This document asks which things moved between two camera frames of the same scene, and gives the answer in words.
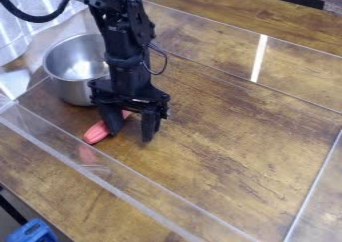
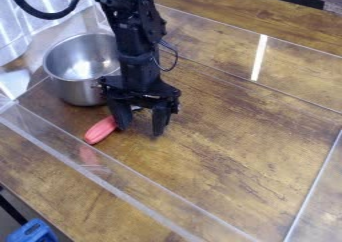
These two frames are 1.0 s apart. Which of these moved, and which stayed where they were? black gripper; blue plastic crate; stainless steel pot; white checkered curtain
Moved: black gripper
Stayed: stainless steel pot; blue plastic crate; white checkered curtain
